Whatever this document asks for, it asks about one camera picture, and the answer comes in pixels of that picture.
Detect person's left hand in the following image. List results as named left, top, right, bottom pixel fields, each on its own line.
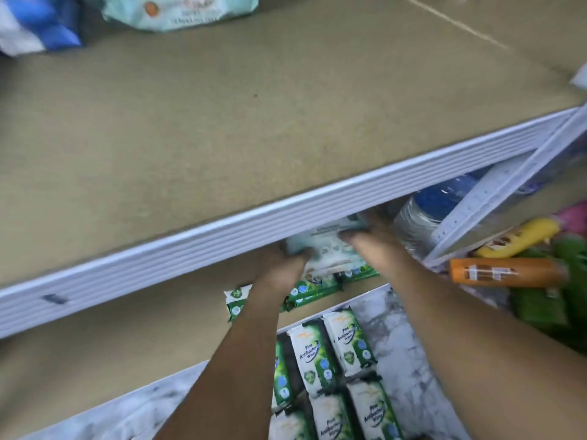
left=252, top=243, right=313, bottom=295

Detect person's right hand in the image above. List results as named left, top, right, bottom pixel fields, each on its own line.
left=344, top=215, right=410, bottom=266

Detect group of green pine packets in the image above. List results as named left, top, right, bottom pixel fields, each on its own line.
left=268, top=307, right=407, bottom=440

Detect grey metal shelf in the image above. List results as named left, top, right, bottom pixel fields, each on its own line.
left=0, top=0, right=587, bottom=418

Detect group of blue wipe packets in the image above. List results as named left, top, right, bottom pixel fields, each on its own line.
left=0, top=0, right=86, bottom=57

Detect person's right forearm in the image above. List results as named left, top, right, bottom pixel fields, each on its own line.
left=371, top=247, right=587, bottom=440

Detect person's left forearm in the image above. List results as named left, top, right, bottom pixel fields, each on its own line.
left=156, top=279, right=304, bottom=440

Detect water bottles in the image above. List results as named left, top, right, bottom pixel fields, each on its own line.
left=394, top=172, right=482, bottom=262

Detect orange bottle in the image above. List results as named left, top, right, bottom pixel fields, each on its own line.
left=449, top=257, right=570, bottom=290

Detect yellow bottle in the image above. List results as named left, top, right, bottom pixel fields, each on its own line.
left=474, top=218, right=563, bottom=260

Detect green bottle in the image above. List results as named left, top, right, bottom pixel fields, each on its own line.
left=512, top=235, right=587, bottom=352

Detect pink bottle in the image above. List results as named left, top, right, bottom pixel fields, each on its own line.
left=553, top=201, right=587, bottom=238

